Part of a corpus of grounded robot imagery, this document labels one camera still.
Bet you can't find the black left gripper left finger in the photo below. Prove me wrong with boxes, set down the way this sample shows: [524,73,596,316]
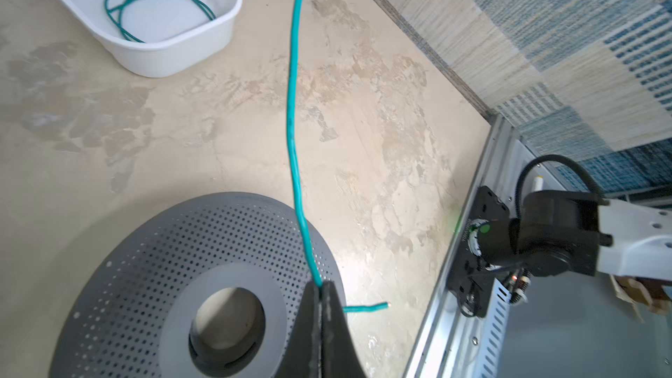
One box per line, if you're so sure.
[276,282,321,378]

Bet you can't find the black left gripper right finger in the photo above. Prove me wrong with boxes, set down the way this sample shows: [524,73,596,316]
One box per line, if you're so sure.
[320,281,366,378]

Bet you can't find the grey perforated cable spool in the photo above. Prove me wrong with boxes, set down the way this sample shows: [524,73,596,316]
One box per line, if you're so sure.
[49,192,347,377]

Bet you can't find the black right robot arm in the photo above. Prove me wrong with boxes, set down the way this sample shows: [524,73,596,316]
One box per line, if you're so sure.
[467,154,671,286]

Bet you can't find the white plastic tub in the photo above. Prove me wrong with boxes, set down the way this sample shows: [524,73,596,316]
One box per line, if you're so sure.
[59,0,243,78]

